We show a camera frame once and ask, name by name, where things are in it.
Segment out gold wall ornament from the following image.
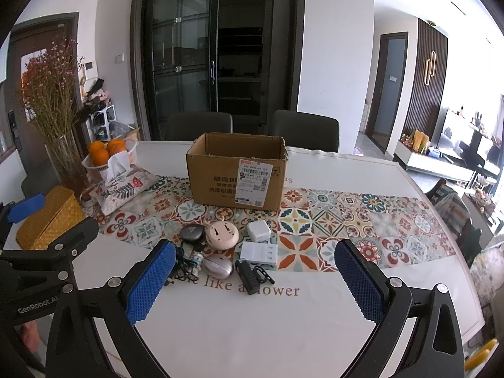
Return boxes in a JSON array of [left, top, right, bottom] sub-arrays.
[[423, 49, 436, 86]]

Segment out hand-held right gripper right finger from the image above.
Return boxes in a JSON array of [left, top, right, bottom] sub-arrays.
[[334, 238, 467, 378]]

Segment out white shoe rack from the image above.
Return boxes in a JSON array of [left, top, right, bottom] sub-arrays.
[[89, 104, 117, 142]]

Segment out glass vase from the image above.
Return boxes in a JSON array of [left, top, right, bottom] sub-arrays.
[[44, 134, 89, 198]]

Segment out white television stand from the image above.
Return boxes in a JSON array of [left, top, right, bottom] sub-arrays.
[[394, 140, 477, 182]]

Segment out pile of oranges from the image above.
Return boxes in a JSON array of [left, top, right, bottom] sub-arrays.
[[88, 139, 128, 167]]

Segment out yellow bags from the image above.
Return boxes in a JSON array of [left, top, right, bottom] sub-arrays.
[[411, 130, 432, 152]]

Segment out white cube charger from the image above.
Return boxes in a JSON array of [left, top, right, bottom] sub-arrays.
[[247, 220, 269, 243]]

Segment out patterned tile table runner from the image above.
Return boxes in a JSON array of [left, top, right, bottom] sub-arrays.
[[92, 175, 457, 272]]

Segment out brown entry door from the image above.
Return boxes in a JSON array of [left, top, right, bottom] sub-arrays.
[[7, 13, 79, 190]]

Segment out person's left forearm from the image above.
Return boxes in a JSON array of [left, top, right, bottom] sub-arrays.
[[21, 321, 46, 367]]

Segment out chair with striped cloth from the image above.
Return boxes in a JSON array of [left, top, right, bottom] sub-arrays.
[[425, 179, 483, 268]]

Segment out pink round antlered device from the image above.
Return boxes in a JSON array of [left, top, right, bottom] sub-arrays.
[[205, 216, 239, 249]]

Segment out brown cardboard box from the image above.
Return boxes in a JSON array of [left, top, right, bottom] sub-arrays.
[[186, 133, 289, 210]]

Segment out dried pink flower bunch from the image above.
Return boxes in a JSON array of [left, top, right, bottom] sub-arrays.
[[16, 37, 85, 146]]

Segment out dark interior door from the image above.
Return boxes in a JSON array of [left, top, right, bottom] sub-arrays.
[[364, 32, 409, 154]]

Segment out black cable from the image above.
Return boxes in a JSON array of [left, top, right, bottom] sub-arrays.
[[164, 244, 201, 286]]

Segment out white plastic basket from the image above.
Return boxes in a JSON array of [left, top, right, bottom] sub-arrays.
[[81, 139, 138, 182]]

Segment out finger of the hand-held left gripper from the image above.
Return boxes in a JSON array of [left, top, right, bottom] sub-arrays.
[[0, 216, 100, 272], [0, 194, 47, 247]]

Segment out white rectangular charger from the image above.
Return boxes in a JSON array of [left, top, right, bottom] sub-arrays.
[[239, 241, 277, 265]]

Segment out dark grey dining chair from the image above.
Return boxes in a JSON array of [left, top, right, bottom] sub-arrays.
[[270, 110, 340, 153], [164, 112, 234, 141]]

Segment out yellow woven box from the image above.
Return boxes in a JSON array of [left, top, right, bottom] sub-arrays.
[[16, 185, 86, 250]]

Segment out black power adapter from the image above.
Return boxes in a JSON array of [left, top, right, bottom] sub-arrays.
[[235, 259, 272, 295]]

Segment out dark glass sliding door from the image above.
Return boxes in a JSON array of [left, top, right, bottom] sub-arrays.
[[132, 0, 306, 142]]

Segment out dark round device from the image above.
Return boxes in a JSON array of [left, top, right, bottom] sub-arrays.
[[180, 224, 206, 245]]

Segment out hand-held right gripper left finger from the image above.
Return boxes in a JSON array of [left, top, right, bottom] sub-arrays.
[[45, 239, 178, 378]]

